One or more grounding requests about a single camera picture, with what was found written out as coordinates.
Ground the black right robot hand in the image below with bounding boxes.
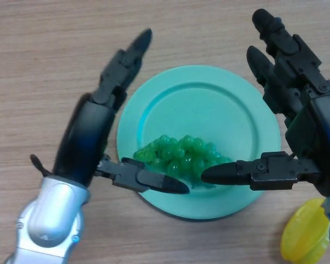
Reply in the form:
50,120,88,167
201,8,330,198

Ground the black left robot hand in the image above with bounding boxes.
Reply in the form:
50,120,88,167
51,28,190,195

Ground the green grape bunch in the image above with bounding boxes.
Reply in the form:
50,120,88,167
133,134,234,190

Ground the teal round plate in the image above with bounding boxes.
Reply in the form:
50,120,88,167
116,64,281,221

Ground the yellow starfruit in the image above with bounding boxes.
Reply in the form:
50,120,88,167
280,198,330,261

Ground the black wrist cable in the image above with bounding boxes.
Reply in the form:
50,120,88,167
30,153,54,177

